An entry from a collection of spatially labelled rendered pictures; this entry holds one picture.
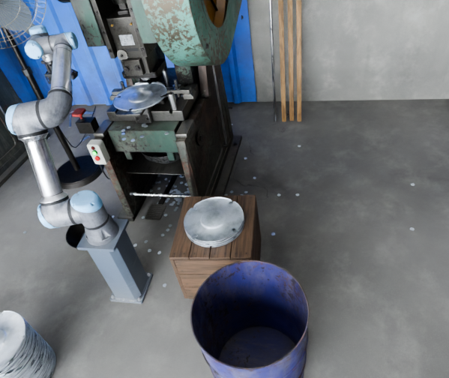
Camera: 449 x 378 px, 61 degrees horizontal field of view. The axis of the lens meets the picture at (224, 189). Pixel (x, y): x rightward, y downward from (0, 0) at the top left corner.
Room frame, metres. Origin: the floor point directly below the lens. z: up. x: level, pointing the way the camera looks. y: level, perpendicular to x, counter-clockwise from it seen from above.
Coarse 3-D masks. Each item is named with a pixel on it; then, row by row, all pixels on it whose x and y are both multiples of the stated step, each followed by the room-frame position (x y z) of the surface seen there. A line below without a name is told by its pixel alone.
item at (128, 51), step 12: (120, 12) 1.97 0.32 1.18; (108, 24) 1.95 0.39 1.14; (120, 24) 1.93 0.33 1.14; (132, 24) 1.91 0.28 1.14; (120, 36) 1.93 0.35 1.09; (132, 36) 1.91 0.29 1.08; (120, 48) 1.94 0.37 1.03; (132, 48) 1.92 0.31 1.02; (132, 60) 1.89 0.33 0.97; (144, 60) 1.91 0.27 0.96; (156, 60) 2.00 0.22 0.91; (132, 72) 1.90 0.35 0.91; (144, 72) 1.89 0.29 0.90
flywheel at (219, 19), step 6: (204, 0) 1.87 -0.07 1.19; (210, 0) 1.96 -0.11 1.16; (216, 0) 2.05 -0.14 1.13; (222, 0) 2.06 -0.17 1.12; (210, 6) 1.94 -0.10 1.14; (216, 6) 2.04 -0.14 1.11; (222, 6) 2.04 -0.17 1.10; (210, 12) 1.93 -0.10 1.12; (216, 12) 2.01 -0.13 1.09; (222, 12) 2.01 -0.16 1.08; (210, 18) 1.91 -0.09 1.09; (216, 18) 1.98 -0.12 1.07; (222, 18) 1.98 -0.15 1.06; (216, 24) 1.94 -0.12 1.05; (222, 24) 1.94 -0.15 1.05
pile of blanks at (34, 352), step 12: (24, 336) 0.91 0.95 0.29; (36, 336) 0.96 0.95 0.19; (24, 348) 0.87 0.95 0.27; (36, 348) 0.91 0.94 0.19; (48, 348) 0.96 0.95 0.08; (12, 360) 0.82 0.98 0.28; (24, 360) 0.84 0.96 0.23; (36, 360) 0.87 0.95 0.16; (48, 360) 0.91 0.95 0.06; (0, 372) 0.79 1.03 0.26; (12, 372) 0.79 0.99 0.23; (24, 372) 0.81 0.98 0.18; (36, 372) 0.84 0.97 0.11; (48, 372) 0.86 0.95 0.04
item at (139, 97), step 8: (128, 88) 2.01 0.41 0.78; (136, 88) 1.99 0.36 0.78; (144, 88) 1.97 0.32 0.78; (152, 88) 1.95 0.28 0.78; (160, 88) 1.93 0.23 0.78; (128, 96) 1.91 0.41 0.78; (136, 96) 1.88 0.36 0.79; (144, 96) 1.87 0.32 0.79; (152, 96) 1.86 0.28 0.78; (120, 104) 1.84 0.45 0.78; (128, 104) 1.82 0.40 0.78; (136, 104) 1.80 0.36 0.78; (144, 104) 1.79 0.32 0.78; (152, 104) 1.76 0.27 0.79
